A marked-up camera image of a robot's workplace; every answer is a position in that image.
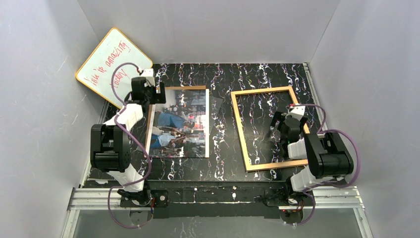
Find printed colour photo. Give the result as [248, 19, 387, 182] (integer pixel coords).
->
[148, 88, 210, 159]

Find wooden picture frame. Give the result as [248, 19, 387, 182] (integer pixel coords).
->
[230, 86, 308, 172]

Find clear frame glass sheet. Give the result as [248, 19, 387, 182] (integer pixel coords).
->
[191, 96, 223, 170]

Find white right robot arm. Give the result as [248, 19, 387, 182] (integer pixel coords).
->
[270, 104, 354, 192]

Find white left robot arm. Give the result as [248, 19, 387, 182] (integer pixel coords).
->
[90, 68, 166, 192]

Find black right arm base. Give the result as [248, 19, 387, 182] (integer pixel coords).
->
[262, 187, 314, 209]

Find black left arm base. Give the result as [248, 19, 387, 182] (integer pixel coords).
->
[117, 189, 168, 208]

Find yellow-edged whiteboard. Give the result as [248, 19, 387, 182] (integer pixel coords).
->
[75, 28, 153, 108]

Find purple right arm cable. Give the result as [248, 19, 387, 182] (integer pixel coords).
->
[292, 104, 362, 227]

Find aluminium mounting rail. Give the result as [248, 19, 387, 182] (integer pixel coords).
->
[67, 185, 365, 210]

